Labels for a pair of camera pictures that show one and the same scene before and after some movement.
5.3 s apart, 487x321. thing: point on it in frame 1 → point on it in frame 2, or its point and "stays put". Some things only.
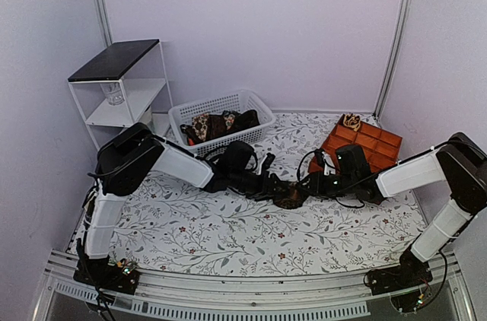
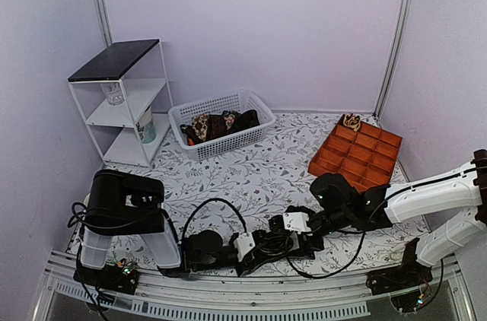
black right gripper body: [329, 189] → [307, 245]
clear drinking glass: [113, 92] stays put
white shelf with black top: [125, 84] stays put
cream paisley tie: [199, 124] stays put
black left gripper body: [255, 189] → [246, 268]
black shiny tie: [246, 120] stays put
